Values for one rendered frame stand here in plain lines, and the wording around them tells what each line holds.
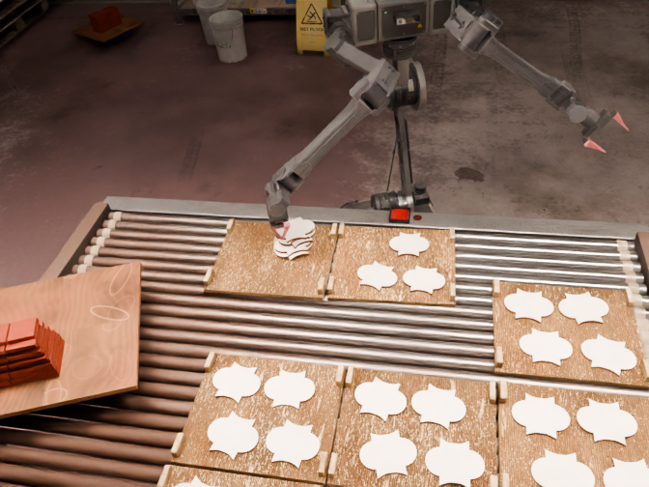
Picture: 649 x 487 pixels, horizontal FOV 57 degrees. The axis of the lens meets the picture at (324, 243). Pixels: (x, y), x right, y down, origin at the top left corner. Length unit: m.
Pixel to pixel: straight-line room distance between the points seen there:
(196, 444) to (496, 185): 2.77
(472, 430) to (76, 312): 1.21
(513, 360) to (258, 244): 0.96
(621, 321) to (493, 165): 2.29
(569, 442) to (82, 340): 1.37
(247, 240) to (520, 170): 2.34
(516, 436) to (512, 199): 2.36
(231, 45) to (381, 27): 3.31
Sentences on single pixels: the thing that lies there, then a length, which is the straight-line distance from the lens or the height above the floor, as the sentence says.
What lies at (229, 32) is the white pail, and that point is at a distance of 5.54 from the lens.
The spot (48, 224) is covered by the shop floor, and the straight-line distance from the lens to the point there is 4.25.
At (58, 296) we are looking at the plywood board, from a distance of 2.09.
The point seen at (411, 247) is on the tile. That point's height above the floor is 0.95.
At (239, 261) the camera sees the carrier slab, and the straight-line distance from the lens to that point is 2.12.
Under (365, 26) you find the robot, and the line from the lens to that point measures 2.38.
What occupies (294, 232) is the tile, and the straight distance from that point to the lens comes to 2.10.
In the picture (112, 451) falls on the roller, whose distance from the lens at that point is 1.81.
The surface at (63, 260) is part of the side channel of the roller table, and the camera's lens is 2.36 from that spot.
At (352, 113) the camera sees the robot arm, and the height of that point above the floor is 1.42.
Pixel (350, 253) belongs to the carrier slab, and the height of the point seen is 0.94.
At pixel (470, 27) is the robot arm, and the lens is 1.97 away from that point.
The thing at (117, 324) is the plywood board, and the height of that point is 1.04.
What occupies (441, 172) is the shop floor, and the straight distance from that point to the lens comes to 4.03.
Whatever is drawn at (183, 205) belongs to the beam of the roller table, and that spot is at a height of 0.92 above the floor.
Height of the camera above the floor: 2.38
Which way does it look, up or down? 43 degrees down
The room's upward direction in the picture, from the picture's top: 6 degrees counter-clockwise
